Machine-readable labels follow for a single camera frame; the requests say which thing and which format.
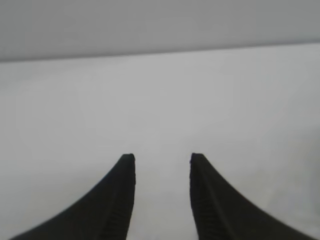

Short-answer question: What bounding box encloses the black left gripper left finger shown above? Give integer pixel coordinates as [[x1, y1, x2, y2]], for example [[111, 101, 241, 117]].
[[9, 153, 136, 240]]

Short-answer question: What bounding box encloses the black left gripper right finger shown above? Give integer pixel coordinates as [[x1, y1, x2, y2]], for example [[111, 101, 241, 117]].
[[189, 152, 313, 240]]

